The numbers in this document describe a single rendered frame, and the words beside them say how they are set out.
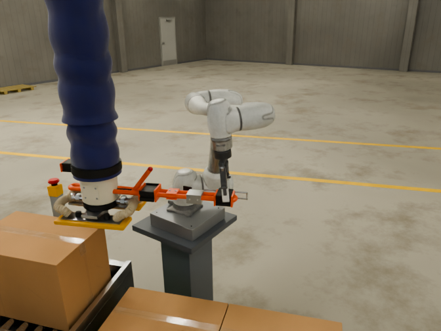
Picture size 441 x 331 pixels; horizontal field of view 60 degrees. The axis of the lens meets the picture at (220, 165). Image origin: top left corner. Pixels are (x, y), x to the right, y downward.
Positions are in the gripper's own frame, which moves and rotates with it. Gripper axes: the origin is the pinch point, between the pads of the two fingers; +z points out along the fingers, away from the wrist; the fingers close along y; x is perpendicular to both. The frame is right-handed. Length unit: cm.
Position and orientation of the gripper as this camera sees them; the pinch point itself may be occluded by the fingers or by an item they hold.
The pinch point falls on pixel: (226, 192)
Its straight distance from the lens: 169.7
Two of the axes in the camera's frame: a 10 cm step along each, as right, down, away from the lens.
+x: 9.9, -0.5, -1.2
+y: -0.9, 3.7, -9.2
